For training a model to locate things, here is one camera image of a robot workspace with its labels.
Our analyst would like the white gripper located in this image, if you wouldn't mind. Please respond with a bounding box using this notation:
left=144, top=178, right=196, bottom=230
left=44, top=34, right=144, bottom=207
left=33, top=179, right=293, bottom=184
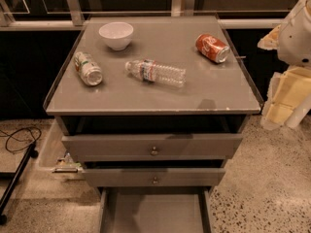
left=258, top=0, right=311, bottom=130

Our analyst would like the clear plastic water bottle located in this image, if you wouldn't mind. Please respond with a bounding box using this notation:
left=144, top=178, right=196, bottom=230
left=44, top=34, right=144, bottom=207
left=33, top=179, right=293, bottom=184
left=125, top=59, right=186, bottom=88

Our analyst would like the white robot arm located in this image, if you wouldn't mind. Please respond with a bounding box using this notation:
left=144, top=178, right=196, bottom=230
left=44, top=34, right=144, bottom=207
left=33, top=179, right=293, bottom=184
left=258, top=0, right=311, bottom=130

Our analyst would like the grey drawer cabinet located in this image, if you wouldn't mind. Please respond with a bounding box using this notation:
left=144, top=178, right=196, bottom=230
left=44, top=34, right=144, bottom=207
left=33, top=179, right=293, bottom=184
left=45, top=16, right=261, bottom=192

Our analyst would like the grey top drawer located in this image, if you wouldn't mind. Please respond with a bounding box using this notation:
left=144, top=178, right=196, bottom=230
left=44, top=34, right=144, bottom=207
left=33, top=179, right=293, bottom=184
left=61, top=134, right=242, bottom=162

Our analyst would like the grey drawer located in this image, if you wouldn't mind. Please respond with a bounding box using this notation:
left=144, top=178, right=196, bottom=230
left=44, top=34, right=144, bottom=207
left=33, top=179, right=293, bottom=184
left=83, top=168, right=225, bottom=187
left=98, top=187, right=215, bottom=233
left=61, top=134, right=242, bottom=162

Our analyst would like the grey middle drawer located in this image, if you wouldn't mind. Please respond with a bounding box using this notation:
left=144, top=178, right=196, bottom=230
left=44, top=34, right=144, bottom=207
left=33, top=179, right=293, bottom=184
left=83, top=168, right=225, bottom=187

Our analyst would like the grey bottom drawer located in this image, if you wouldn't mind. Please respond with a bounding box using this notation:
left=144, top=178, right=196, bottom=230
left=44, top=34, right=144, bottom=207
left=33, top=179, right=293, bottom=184
left=98, top=187, right=215, bottom=233

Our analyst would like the red soda can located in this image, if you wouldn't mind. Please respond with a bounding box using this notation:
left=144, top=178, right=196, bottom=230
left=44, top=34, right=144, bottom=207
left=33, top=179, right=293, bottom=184
left=195, top=34, right=230, bottom=63

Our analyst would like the white ceramic bowl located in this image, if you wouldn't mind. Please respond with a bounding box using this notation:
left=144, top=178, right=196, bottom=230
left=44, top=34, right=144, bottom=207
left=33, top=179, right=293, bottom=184
left=99, top=22, right=134, bottom=50

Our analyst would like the clear plastic storage bin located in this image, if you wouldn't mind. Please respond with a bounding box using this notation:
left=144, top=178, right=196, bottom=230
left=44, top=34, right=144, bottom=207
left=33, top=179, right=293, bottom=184
left=36, top=120, right=84, bottom=181

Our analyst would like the black rolling stand base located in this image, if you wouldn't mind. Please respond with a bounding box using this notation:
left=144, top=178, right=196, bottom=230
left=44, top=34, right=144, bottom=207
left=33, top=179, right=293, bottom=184
left=0, top=143, right=39, bottom=225

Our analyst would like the white cylindrical post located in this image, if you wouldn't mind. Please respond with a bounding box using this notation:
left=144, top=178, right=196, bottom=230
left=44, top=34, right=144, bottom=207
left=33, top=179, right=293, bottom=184
left=285, top=94, right=311, bottom=128

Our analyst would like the metal window railing frame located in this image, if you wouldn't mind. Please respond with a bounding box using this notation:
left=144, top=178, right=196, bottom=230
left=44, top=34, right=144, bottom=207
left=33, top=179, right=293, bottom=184
left=1, top=0, right=298, bottom=27

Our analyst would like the black cable on floor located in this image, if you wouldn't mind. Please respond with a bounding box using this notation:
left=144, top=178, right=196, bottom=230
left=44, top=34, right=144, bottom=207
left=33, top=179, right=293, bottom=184
left=0, top=125, right=43, bottom=154

